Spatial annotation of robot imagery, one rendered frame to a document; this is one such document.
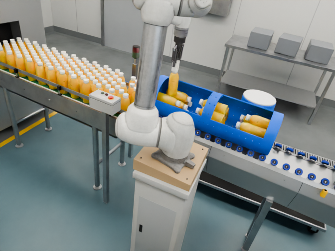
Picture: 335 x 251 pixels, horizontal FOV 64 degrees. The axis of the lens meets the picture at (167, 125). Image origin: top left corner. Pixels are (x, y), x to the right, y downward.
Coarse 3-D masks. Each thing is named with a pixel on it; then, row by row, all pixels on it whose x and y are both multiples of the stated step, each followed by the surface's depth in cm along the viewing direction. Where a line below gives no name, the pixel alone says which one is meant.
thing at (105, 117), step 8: (104, 120) 193; (104, 128) 197; (104, 136) 201; (104, 144) 206; (104, 152) 210; (104, 160) 215; (104, 168) 220; (104, 176) 225; (104, 184) 230; (104, 192) 236; (104, 200) 242
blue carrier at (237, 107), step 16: (160, 80) 186; (192, 96) 201; (208, 96) 194; (224, 96) 183; (160, 112) 189; (192, 112) 202; (208, 112) 171; (240, 112) 189; (256, 112) 183; (272, 112) 173; (208, 128) 175; (224, 128) 169; (272, 128) 158; (240, 144) 173; (256, 144) 164; (272, 144) 159
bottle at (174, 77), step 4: (172, 72) 182; (176, 72) 182; (172, 76) 182; (176, 76) 182; (172, 80) 183; (176, 80) 183; (168, 84) 187; (172, 84) 185; (176, 84) 185; (168, 88) 188; (172, 88) 186; (176, 88) 188; (168, 92) 189; (172, 92) 188; (176, 92) 190
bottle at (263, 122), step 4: (252, 116) 171; (256, 116) 170; (248, 120) 172; (252, 120) 170; (256, 120) 168; (260, 120) 168; (264, 120) 167; (268, 120) 167; (252, 124) 171; (256, 124) 169; (260, 124) 168; (264, 124) 167; (268, 124) 166
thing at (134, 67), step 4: (136, 64) 239; (132, 68) 241; (136, 68) 241; (132, 72) 243; (136, 72) 243; (136, 76) 246; (132, 144) 290; (128, 148) 294; (132, 148) 294; (128, 152) 297; (132, 152) 298; (128, 156) 300
